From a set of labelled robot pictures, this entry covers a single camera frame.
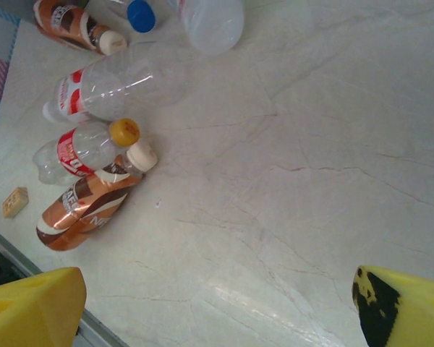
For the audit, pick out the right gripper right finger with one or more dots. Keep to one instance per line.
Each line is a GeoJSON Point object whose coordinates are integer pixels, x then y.
{"type": "Point", "coordinates": [416, 314]}

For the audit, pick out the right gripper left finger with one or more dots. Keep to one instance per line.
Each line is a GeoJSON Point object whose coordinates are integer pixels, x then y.
{"type": "Point", "coordinates": [32, 311]}

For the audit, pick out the copper coffee bottle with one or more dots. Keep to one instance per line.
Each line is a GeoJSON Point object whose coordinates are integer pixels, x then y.
{"type": "Point", "coordinates": [83, 213]}
{"type": "Point", "coordinates": [68, 23]}

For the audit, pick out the clear bottle red label yellow cap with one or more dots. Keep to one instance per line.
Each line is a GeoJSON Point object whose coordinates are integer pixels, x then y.
{"type": "Point", "coordinates": [76, 152]}

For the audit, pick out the clear bottle red white label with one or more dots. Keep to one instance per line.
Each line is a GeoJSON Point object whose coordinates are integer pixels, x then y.
{"type": "Point", "coordinates": [105, 90]}

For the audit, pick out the small wooden block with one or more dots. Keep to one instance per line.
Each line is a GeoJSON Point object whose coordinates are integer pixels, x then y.
{"type": "Point", "coordinates": [15, 203]}

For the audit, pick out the clear bottle blue cap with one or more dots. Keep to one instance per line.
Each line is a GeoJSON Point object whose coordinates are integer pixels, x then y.
{"type": "Point", "coordinates": [141, 16]}

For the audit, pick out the white bottle red cap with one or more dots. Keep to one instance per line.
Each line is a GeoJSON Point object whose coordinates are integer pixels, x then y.
{"type": "Point", "coordinates": [213, 25]}

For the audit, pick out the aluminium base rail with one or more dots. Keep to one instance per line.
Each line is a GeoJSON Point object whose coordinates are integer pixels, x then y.
{"type": "Point", "coordinates": [94, 329]}

